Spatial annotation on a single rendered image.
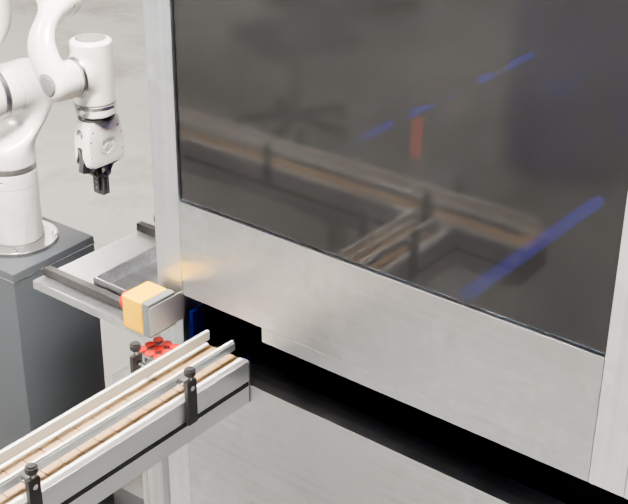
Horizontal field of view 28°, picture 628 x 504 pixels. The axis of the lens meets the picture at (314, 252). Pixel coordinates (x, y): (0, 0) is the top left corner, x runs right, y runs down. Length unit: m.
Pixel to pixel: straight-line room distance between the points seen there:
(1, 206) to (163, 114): 0.75
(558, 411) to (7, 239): 1.46
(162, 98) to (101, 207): 2.94
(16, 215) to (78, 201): 2.33
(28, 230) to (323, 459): 0.98
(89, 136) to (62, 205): 2.66
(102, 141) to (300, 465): 0.77
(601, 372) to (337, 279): 0.49
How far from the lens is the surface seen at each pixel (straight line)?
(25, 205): 2.91
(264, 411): 2.38
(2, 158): 2.86
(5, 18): 2.79
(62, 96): 2.50
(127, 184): 5.37
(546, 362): 1.94
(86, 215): 5.11
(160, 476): 2.33
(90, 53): 2.52
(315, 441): 2.32
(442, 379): 2.06
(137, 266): 2.78
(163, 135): 2.28
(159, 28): 2.21
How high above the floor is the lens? 2.18
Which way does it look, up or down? 27 degrees down
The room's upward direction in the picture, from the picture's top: 1 degrees clockwise
